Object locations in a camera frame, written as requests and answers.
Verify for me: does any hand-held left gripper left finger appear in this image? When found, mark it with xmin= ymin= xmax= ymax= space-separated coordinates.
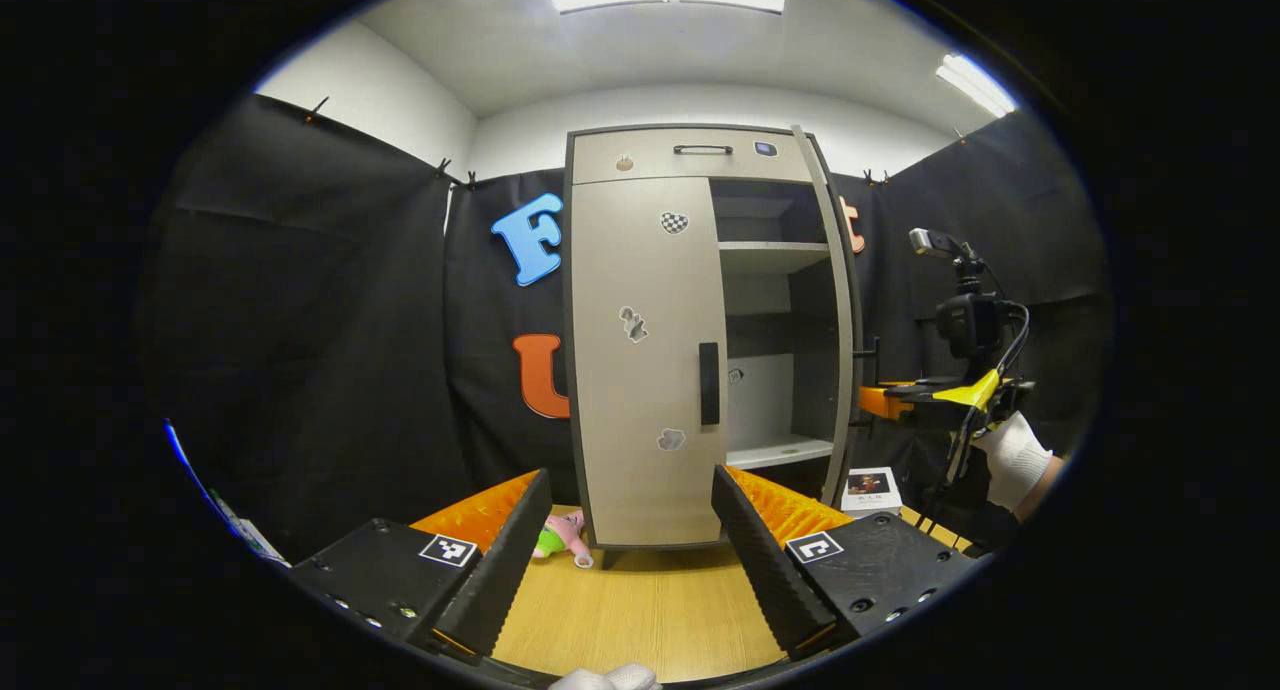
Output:
xmin=290 ymin=468 xmax=554 ymax=663

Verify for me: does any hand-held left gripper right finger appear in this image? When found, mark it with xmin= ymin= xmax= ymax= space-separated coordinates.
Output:
xmin=710 ymin=464 xmax=976 ymax=663

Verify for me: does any grey double-door shoe cabinet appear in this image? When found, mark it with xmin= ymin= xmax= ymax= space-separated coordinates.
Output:
xmin=562 ymin=123 xmax=863 ymax=571

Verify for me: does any grey cabinet door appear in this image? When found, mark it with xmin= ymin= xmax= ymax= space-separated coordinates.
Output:
xmin=568 ymin=177 xmax=729 ymax=549
xmin=790 ymin=123 xmax=883 ymax=511

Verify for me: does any white cabinet shelf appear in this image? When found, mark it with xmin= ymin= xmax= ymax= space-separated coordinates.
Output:
xmin=718 ymin=242 xmax=833 ymax=276
xmin=727 ymin=435 xmax=836 ymax=471

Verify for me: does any grey cabinet drawer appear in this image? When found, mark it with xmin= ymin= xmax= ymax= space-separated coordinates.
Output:
xmin=570 ymin=128 xmax=813 ymax=186

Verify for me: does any pink green plush toy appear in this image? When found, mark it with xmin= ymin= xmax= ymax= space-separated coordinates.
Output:
xmin=535 ymin=510 xmax=597 ymax=569

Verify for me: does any white book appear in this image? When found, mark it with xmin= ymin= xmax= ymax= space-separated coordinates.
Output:
xmin=840 ymin=467 xmax=904 ymax=518

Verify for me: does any white blue-edged board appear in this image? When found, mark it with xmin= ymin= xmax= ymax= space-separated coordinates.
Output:
xmin=163 ymin=420 xmax=293 ymax=571

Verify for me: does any black backdrop cloth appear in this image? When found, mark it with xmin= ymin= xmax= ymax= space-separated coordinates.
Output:
xmin=140 ymin=95 xmax=1111 ymax=561

